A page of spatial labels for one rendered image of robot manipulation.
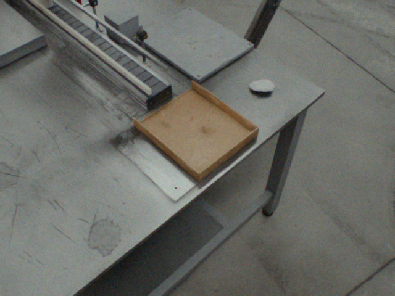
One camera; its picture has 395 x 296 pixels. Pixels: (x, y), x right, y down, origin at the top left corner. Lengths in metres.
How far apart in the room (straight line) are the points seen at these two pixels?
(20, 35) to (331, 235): 1.66
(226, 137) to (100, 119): 0.41
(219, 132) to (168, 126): 0.16
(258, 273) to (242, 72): 0.94
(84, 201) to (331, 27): 2.62
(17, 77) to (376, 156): 1.90
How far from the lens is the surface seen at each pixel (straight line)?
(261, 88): 1.46
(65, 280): 1.12
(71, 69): 1.61
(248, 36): 2.11
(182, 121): 1.36
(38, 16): 1.89
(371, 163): 2.51
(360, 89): 2.93
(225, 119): 1.37
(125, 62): 1.52
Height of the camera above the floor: 1.83
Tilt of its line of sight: 50 degrees down
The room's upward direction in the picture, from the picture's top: 2 degrees clockwise
